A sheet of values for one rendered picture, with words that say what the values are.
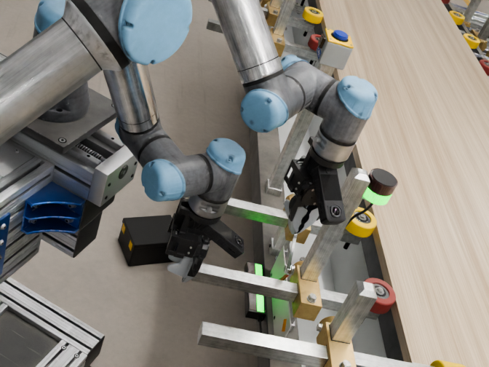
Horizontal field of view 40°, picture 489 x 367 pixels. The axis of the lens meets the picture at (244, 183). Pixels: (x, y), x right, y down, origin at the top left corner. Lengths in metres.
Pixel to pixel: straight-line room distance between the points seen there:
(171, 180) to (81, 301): 1.34
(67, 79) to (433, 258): 1.10
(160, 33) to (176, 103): 2.72
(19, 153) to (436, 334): 0.97
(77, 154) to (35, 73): 0.56
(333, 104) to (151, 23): 0.45
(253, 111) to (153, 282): 1.55
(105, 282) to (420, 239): 1.24
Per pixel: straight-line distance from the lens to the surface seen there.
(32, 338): 2.10
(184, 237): 1.37
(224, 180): 1.26
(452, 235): 1.86
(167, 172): 1.19
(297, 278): 1.54
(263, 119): 1.14
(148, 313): 2.50
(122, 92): 1.19
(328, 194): 1.30
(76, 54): 0.91
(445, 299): 1.65
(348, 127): 1.24
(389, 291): 1.57
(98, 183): 1.44
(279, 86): 1.15
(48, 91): 0.92
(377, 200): 1.39
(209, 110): 3.66
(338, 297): 1.55
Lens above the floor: 1.87
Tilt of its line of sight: 35 degrees down
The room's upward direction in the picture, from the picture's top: 22 degrees clockwise
